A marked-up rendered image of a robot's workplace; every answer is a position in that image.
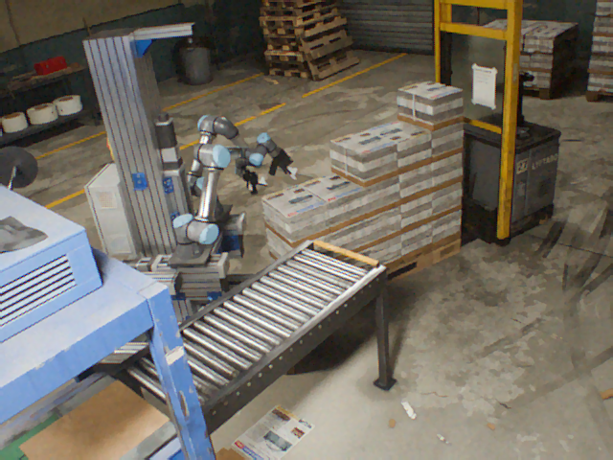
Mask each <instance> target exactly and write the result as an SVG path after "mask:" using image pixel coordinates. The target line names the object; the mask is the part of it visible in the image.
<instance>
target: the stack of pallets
mask: <svg viewBox="0 0 613 460"><path fill-rule="evenodd" d="M272 1H277V3H274V4H273V3H272ZM325 1H328V0H262V3H263V6H262V8H260V11H261V17H260V18H259V21H260V26H262V28H263V35H264V39H265V41H264V42H265V43H267V45H268V51H266V52H264V54H265V59H266V64H267V68H269V70H270V76H276V75H279V74H281V73H283V72H284V76H285V77H289V78H291V77H294V76H296V75H298V74H301V78H302V79H307V78H309V77H311V73H310V70H309V67H308V61H307V59H306V56H305V51H303V45H302V42H300V39H299V37H298V34H299V33H302V32H304V31H307V30H310V29H313V28H316V27H319V26H321V25H324V24H327V23H330V22H332V21H327V18H330V17H332V20H333V21H335V20H338V19H340V18H341V16H342V14H341V13H338V12H337V5H340V3H339V0H330V5H325ZM327 9H329V13H322V11H324V10H327ZM270 11H274V12H271V13H270ZM269 20H272V21H269ZM272 29H276V30H272ZM274 37H276V38H274ZM321 47H324V43H323V44H320V45H318V46H315V47H313V48H310V50H311V51H314V50H316V49H319V48H321ZM276 62H277V63H276Z"/></svg>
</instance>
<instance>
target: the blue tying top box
mask: <svg viewBox="0 0 613 460"><path fill-rule="evenodd" d="M9 216H12V217H13V218H15V219H17V220H19V221H20V222H21V223H22V224H24V225H26V226H28V227H30V228H33V229H37V230H40V231H42V232H44V233H45V234H46V235H47V237H48V238H47V240H45V241H39V242H37V243H35V244H32V245H29V246H27V247H23V248H19V249H15V250H12V251H2V252H0V342H2V341H3V340H5V339H7V338H9V337H12V336H13V335H15V334H18V333H19V332H21V331H23V330H25V329H26V328H28V327H29V326H31V325H32V324H34V323H36V322H37V321H39V320H40V319H42V318H44V317H46V316H49V315H51V314H53V313H55V312H56V311H58V310H60V309H62V308H63V307H65V306H67V305H69V304H71V303H73V302H74V301H76V300H78V299H79V298H81V296H83V295H85V294H87V293H89V292H91V291H92V290H94V289H96V288H99V287H100V286H102V279H101V276H100V273H99V271H98V269H97V266H96V263H95V260H94V257H93V254H92V251H91V248H90V245H89V241H88V239H87V236H86V233H85V229H84V228H83V227H81V226H79V225H77V224H75V223H74V222H72V221H70V220H68V219H67V218H64V217H62V216H60V215H58V214H56V213H54V212H52V211H50V210H48V209H47V208H45V207H43V206H41V205H39V204H37V203H34V202H32V201H30V200H29V199H27V198H26V197H24V196H22V195H19V194H17V193H15V192H14V191H12V190H10V189H8V188H6V187H4V186H2V185H0V219H5V218H7V217H9Z"/></svg>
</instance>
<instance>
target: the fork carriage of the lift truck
mask: <svg viewBox="0 0 613 460"><path fill-rule="evenodd" d="M461 204H462V207H461V212H462V215H461V217H460V219H461V221H460V223H461V226H460V229H461V230H462V231H464V232H465V231H468V232H470V233H472V234H474V235H475V238H477V239H479V240H481V241H483V242H486V243H488V244H490V243H491V242H493V233H494V217H495V208H493V207H490V206H488V205H486V204H485V203H482V202H480V201H478V200H475V199H473V198H471V197H469V196H466V195H463V194H462V196H461Z"/></svg>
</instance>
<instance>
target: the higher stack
mask: <svg viewBox="0 0 613 460"><path fill-rule="evenodd" d="M463 99H464V95H463V90H462V89H459V88H456V87H452V86H445V85H442V84H439V83H435V82H432V81H425V82H421V83H418V84H414V85H411V86H407V87H401V88H399V89H398V90H397V114H400V115H403V116H406V117H410V118H413V119H414V121H415V119H416V120H419V121H422V122H426V123H428V124H431V125H434V124H439V123H442V122H445V121H448V120H451V119H454V118H457V117H460V116H463V114H464V105H463ZM398 121H399V122H403V123H405V124H407V125H410V126H414V127H418V128H421V129H423V130H426V131H428V132H430V133H431V140H430V142H431V143H430V144H431V146H430V149H431V156H432V157H433V156H435V155H438V154H441V153H444V152H446V151H452V150H455V149H458V148H461V147H462V146H463V138H464V130H463V123H461V122H459V123H457V124H455V125H452V126H447V127H444V128H441V129H439V128H438V129H435V130H430V129H427V128H424V127H421V126H416V125H413V124H410V123H407V122H404V121H401V120H398ZM431 164H432V169H431V170H432V172H431V175H432V176H431V177H433V185H432V186H433V187H435V186H437V185H440V184H442V183H444V182H446V181H450V180H453V179H456V178H458V177H461V176H462V154H461V153H458V154H456V155H453V156H448V157H445V158H443V159H440V160H438V161H436V162H432V163H431ZM461 184H462V183H461V182H459V183H457V184H454V185H452V186H450V187H448V188H443V189H440V190H438V191H436V192H432V194H433V198H432V199H433V201H432V209H433V210H432V212H433V213H432V214H433V215H432V216H436V215H437V214H440V213H442V212H445V211H447V210H450V209H452V208H454V207H456V206H458V205H460V204H461V196H462V189H461V188H462V187H461V186H462V185H461ZM461 215H462V212H461V210H458V211H457V212H455V213H452V214H450V215H447V216H445V217H443V218H439V219H437V220H434V221H432V222H431V224H432V229H433V230H432V231H433V232H432V233H433V234H432V238H433V239H432V242H433V244H434V243H435V242H438V241H440V240H442V239H445V238H447V237H449V236H452V235H454V234H456V233H458V232H460V230H461V229H460V226H461V223H460V221H461V219H460V217H461ZM432 252H433V254H432V255H433V262H432V263H433V264H435V263H438V262H440V261H442V260H444V259H446V258H448V257H451V256H453V255H455V254H456V253H458V252H460V236H459V237H458V238H456V239H454V240H451V241H448V242H446V243H443V244H441V245H439V246H437V247H435V248H432Z"/></svg>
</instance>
